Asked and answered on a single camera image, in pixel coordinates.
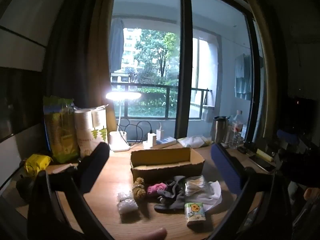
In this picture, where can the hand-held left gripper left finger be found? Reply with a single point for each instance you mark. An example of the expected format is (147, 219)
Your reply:
(95, 165)

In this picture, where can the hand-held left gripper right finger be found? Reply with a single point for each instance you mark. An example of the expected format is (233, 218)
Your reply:
(225, 167)

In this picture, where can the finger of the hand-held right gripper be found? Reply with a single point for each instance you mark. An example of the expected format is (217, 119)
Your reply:
(287, 136)

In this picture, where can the cotton swab bag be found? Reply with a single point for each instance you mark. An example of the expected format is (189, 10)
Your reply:
(195, 187)

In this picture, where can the cartoon tissue pack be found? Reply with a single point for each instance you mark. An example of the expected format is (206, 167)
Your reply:
(195, 212)

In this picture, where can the grey glove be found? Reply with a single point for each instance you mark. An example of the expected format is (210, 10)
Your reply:
(172, 196)

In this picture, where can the cardboard box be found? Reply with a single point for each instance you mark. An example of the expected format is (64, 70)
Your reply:
(165, 173)

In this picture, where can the person's right hand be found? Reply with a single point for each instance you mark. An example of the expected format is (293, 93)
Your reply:
(311, 194)

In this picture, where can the person's left hand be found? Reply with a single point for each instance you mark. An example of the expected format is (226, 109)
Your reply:
(153, 235)

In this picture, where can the black clips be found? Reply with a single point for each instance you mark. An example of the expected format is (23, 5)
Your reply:
(250, 146)

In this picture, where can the white desk lamp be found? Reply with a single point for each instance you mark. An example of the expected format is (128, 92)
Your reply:
(118, 141)

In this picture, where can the clear water bottle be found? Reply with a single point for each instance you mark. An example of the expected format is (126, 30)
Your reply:
(236, 132)

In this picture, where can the steel thermos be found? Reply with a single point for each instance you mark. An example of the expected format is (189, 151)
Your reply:
(220, 130)

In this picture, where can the green paper cup pack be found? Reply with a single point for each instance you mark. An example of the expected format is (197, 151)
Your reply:
(58, 135)

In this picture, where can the cardboard sheet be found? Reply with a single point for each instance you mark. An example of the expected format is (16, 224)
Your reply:
(111, 120)

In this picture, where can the clear plastic bag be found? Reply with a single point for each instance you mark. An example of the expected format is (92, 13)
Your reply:
(127, 203)

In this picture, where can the yellow packet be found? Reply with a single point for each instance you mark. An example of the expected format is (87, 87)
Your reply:
(37, 163)

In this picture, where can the white charger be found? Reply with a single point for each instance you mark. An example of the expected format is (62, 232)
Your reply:
(160, 132)
(151, 138)

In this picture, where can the white power strip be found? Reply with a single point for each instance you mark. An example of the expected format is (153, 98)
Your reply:
(166, 142)

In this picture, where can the dark round object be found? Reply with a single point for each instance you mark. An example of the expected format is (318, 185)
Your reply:
(25, 187)

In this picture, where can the hanging blue clothes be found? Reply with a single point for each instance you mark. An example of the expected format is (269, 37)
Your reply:
(242, 77)

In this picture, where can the balcony railing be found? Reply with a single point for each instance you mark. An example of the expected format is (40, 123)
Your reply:
(140, 83)

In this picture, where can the dark curtain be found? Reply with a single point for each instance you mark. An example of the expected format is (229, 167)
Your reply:
(70, 55)

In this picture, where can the hanging dark garment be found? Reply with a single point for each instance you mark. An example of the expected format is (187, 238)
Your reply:
(116, 45)

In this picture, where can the dark window frame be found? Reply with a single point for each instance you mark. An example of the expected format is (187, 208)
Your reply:
(183, 67)

